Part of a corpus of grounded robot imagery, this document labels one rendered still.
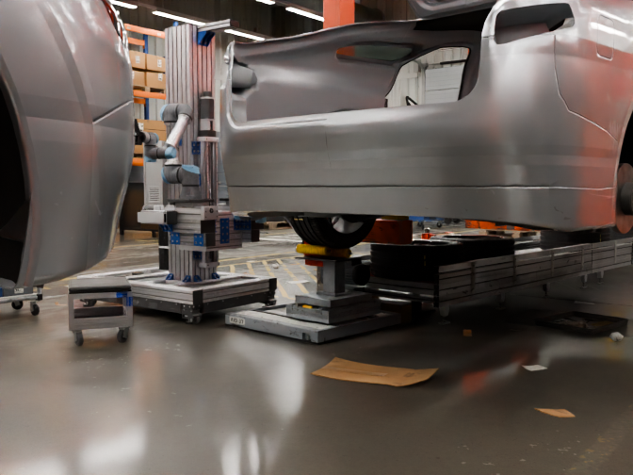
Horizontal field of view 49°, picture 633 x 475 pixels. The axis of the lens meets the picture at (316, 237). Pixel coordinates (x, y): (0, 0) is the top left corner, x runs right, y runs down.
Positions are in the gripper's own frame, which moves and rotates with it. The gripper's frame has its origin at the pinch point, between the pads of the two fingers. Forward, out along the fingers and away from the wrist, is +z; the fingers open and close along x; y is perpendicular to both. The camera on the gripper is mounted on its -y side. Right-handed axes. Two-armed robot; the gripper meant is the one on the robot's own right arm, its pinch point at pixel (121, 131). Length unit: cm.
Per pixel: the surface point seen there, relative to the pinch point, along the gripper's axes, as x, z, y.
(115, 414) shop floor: -112, 130, 109
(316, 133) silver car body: -161, 77, -11
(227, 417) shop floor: -155, 117, 103
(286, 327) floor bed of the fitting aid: -115, -23, 102
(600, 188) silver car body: -274, 60, -4
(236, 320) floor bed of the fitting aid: -73, -39, 110
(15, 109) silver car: -191, 268, -5
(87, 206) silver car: -191, 251, 10
